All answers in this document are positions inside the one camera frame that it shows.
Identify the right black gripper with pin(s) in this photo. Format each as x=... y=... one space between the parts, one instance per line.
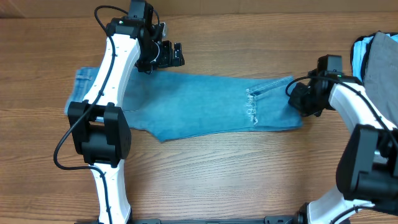
x=296 y=101

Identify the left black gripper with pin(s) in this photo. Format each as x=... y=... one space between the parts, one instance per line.
x=166 y=58

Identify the light blue denim jeans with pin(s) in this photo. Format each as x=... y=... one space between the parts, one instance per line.
x=173 y=105

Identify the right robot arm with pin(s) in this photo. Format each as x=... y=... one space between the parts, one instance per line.
x=366 y=176

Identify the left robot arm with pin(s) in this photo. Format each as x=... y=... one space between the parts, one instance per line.
x=97 y=124

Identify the black folded garment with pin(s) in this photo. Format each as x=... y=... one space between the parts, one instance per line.
x=366 y=37

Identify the light blue folded garment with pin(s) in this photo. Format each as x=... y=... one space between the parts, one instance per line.
x=361 y=55

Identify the grey folded garment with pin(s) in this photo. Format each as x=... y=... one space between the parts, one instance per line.
x=380 y=80

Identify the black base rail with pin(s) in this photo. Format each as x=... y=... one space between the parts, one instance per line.
x=266 y=220

